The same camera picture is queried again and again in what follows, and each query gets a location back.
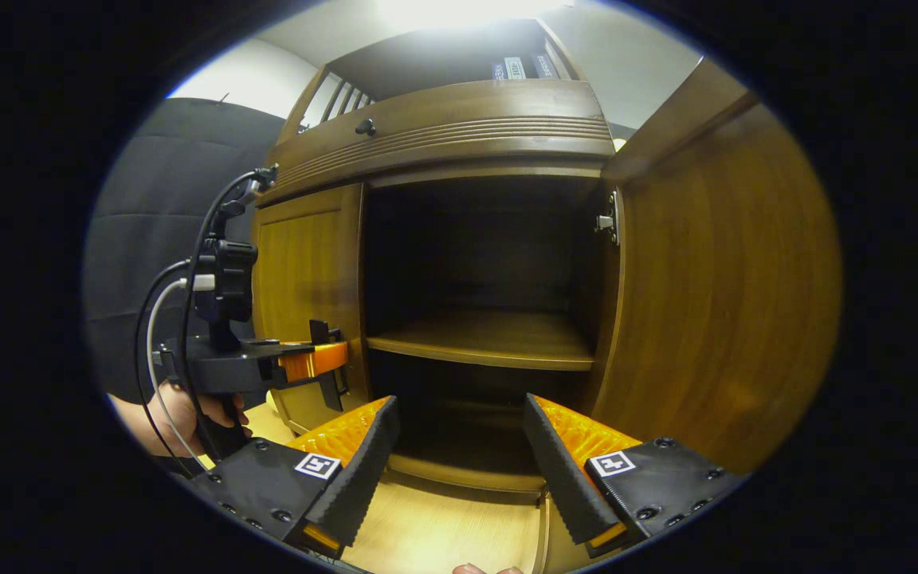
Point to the black drawer knob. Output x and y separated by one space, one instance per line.
365 126

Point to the wooden cabinet drawer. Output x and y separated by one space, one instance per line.
467 119

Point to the dark spine book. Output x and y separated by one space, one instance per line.
545 65

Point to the black backdrop cloth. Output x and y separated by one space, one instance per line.
132 199

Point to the white spine book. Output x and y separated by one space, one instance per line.
515 68

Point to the metal door hinge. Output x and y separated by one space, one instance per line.
609 219

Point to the wooden cabinet door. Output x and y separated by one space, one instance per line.
730 303
300 271

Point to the large ceiling light panel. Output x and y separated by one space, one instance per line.
467 12

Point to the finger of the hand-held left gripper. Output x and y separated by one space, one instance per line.
311 360

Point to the wooden cabinet shelf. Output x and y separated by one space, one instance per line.
483 339

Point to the wooden double-door shoe cabinet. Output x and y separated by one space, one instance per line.
467 255

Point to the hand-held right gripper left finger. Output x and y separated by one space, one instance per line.
363 462

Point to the blue spine book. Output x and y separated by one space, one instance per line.
498 71

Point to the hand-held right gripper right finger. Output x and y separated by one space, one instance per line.
559 470

